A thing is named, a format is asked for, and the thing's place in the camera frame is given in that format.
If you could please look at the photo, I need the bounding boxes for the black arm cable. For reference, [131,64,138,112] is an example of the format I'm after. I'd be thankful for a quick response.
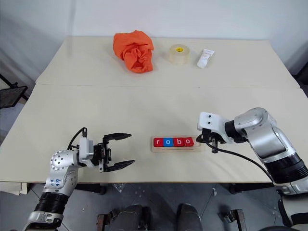
[211,138,276,182]
[67,127,88,151]

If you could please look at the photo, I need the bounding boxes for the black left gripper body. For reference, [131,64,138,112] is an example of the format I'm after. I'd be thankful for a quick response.
[92,136,113,173]

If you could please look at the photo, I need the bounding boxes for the black table leg base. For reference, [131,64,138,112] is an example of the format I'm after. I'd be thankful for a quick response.
[228,184,275,194]
[74,184,106,195]

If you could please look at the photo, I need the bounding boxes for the white squeeze tube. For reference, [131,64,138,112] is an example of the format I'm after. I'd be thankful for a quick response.
[196,49,215,68]

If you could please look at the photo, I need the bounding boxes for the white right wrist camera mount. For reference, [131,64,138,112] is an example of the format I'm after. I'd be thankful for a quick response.
[197,112,235,144]

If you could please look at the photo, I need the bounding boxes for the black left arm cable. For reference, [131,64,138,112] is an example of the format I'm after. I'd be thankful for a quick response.
[67,127,88,151]

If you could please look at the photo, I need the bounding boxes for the wooden letter tray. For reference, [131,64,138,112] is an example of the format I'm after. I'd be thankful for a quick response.
[151,136,205,154]

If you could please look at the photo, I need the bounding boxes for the rusty metal bracket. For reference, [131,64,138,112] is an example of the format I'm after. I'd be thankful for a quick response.
[218,209,244,231]
[97,209,115,231]

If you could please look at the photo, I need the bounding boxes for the black metal stand frame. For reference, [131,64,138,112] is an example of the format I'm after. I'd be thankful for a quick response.
[0,73,29,102]

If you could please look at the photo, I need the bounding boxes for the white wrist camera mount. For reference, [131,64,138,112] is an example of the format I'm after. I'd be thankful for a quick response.
[197,112,235,144]
[78,137,95,168]

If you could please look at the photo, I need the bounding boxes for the beige stacked boards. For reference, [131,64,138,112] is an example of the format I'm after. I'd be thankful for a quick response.
[0,181,28,195]

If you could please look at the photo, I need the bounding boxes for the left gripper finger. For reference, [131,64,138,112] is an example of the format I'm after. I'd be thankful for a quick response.
[103,132,132,143]
[103,159,136,173]

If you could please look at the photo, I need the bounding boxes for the black mesh tray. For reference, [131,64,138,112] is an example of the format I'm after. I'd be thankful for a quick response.
[0,86,27,109]

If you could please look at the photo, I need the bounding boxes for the dark rounded shape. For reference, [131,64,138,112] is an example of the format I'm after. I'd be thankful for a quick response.
[120,204,152,231]
[177,203,202,231]

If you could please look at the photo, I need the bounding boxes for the black chair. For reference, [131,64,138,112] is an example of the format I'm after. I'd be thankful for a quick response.
[292,64,308,93]

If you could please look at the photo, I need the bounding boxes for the clear tape roll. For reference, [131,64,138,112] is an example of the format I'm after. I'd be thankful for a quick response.
[168,44,191,65]

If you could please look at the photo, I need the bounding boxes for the crumpled orange cloth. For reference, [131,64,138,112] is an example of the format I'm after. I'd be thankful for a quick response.
[113,30,154,74]

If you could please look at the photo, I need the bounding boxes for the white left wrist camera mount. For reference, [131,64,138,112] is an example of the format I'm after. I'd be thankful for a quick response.
[78,137,95,168]

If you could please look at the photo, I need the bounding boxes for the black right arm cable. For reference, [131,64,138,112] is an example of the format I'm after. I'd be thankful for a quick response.
[211,138,276,182]

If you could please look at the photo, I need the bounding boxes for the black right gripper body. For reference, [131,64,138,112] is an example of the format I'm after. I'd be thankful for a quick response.
[201,128,225,147]

